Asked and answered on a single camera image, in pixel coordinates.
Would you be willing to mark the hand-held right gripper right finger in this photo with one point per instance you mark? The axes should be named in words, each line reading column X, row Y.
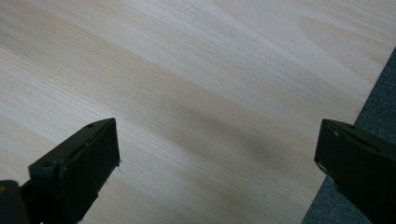
column 361, row 168

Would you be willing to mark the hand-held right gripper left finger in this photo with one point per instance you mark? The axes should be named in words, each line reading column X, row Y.
column 79, row 174

